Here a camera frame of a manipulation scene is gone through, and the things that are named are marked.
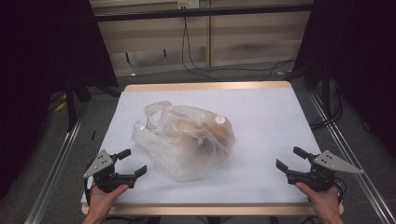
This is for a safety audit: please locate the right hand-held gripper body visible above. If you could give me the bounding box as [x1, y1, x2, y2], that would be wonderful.
[286, 150, 364, 192]

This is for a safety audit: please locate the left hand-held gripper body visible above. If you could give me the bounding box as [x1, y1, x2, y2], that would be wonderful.
[83, 149, 136, 193]

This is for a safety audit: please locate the clear plastic bag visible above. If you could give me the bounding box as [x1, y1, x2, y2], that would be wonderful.
[131, 100, 236, 182]

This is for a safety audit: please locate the orange juice bottle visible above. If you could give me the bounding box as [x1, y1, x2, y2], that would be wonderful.
[200, 115, 235, 150]

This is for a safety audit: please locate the person's right hand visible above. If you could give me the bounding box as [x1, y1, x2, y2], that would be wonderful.
[294, 181, 342, 217]

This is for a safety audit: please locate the person's left hand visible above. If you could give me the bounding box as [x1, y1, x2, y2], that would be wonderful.
[88, 184, 129, 218]

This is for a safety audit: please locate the white table mat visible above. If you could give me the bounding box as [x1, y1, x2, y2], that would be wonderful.
[81, 87, 343, 205]

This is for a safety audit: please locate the black stand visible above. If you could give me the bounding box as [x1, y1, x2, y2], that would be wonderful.
[321, 63, 332, 120]
[64, 77, 78, 132]

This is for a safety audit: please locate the wooden table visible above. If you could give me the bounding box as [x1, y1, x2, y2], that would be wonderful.
[81, 81, 345, 217]

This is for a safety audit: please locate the black curtain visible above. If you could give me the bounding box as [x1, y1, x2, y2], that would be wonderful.
[0, 0, 120, 200]
[292, 0, 396, 157]

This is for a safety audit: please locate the black horizontal bar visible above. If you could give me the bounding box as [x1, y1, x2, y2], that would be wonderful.
[92, 3, 314, 22]

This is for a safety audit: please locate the right hand-held gripper cable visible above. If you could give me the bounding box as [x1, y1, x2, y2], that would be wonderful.
[332, 176, 347, 203]

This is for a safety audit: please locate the metal floor rail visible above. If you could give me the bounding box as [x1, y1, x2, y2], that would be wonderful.
[24, 111, 86, 224]
[307, 91, 396, 224]

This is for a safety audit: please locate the bundle of black cables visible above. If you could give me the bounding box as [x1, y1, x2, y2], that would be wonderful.
[310, 79, 344, 131]

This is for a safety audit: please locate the long black floor cable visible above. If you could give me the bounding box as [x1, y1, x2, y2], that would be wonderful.
[181, 17, 297, 82]

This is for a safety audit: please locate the white wall outlet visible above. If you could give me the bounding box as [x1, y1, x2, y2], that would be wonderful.
[177, 0, 200, 9]

